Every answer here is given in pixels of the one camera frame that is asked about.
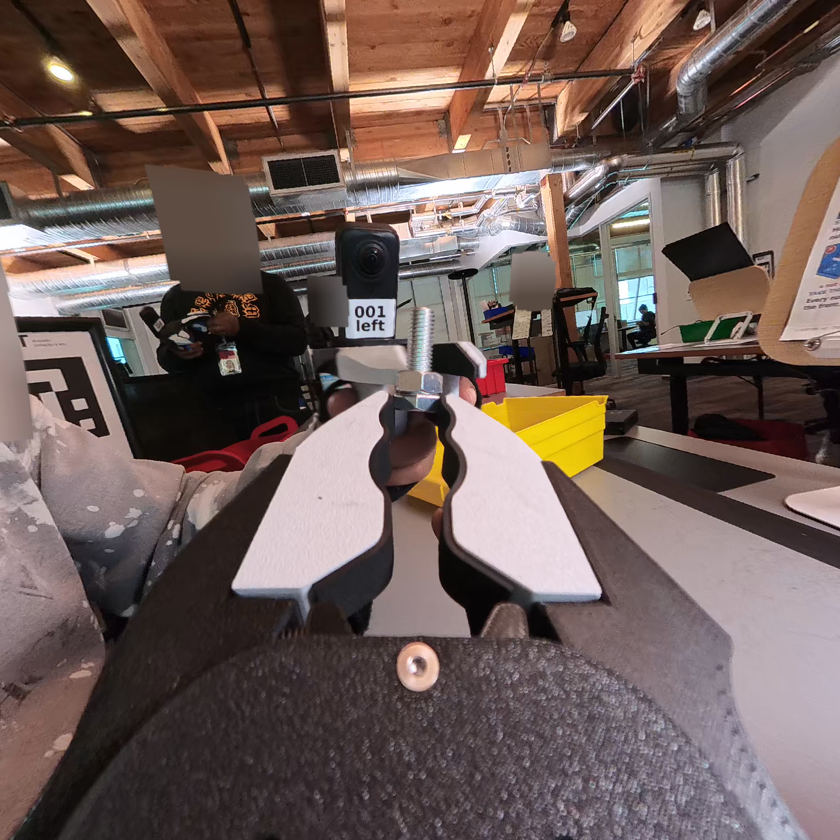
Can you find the silver pipe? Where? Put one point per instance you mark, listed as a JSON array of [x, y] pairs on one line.
[[656, 157]]

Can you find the yellow storage bin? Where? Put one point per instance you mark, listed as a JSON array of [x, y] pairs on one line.
[[558, 426]]

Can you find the black floor lamp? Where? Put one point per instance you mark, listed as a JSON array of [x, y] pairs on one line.
[[463, 271]]

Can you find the black office chair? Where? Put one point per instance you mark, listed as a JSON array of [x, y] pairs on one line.
[[577, 367]]

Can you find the red storage tub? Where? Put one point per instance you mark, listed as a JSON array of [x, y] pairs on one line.
[[492, 377]]

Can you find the round ceiling lamp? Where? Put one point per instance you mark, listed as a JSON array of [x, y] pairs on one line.
[[61, 70]]

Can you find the silver air duct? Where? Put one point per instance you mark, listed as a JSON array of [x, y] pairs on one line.
[[426, 174], [79, 279], [695, 72]]

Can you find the red bag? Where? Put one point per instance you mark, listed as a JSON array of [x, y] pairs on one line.
[[774, 439], [262, 433]]

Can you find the person's left forearm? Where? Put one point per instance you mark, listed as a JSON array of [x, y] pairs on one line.
[[131, 512]]

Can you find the silver hex bolt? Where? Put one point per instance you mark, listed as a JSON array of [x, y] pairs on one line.
[[421, 334]]

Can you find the person's right hand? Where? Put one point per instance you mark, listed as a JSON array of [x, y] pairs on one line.
[[438, 525]]

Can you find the silver hex nut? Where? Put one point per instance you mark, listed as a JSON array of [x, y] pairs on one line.
[[420, 382]]

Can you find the wooden support post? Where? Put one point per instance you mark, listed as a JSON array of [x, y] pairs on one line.
[[556, 223]]

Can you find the white stand base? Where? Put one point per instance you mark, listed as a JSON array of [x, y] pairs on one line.
[[817, 505]]

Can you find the ceiling spot lamp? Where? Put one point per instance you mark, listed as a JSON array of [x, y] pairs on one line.
[[568, 31], [702, 18]]

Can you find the office desk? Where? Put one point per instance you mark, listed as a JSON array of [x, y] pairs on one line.
[[689, 352]]

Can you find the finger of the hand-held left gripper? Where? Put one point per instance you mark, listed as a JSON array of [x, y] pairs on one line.
[[463, 361], [371, 364]]

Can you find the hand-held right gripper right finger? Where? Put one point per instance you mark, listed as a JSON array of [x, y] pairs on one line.
[[518, 518]]

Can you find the beige panel stand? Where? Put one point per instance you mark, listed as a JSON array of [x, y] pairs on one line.
[[787, 295]]

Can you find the ceiling vent grille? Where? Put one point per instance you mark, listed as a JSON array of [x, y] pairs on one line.
[[304, 172]]

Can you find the black ceiling pipe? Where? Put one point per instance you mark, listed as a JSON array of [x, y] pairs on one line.
[[328, 97]]

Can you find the black cube device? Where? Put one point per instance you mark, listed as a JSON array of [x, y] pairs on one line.
[[620, 421]]

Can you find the black panel wooden stand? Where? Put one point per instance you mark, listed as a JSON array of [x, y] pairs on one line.
[[709, 253]]

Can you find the person's left hand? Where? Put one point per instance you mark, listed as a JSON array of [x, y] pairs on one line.
[[413, 459]]

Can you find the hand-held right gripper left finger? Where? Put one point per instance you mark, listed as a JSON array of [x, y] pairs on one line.
[[321, 512]]

